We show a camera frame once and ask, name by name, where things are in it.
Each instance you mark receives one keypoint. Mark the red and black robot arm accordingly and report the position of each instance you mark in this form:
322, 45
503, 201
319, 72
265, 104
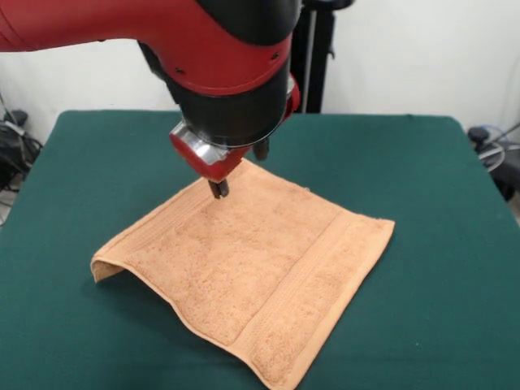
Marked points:
183, 36

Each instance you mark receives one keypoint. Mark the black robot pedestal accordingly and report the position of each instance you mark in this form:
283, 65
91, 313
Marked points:
317, 61

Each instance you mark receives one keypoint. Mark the tan terry towel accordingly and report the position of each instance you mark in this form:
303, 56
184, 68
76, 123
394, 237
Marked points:
252, 264

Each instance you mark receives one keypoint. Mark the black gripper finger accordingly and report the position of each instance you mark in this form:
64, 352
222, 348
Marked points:
219, 190
262, 151

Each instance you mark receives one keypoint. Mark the dark green table cloth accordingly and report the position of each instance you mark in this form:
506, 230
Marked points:
426, 284

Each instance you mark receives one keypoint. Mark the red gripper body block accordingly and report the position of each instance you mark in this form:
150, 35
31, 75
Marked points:
211, 168

